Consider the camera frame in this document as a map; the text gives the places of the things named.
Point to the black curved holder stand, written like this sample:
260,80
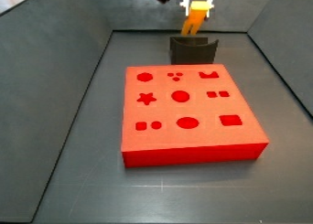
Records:
191,50

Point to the red fixture block with holes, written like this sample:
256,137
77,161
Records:
185,116

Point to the yellow square-circle peg object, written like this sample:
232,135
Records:
197,12

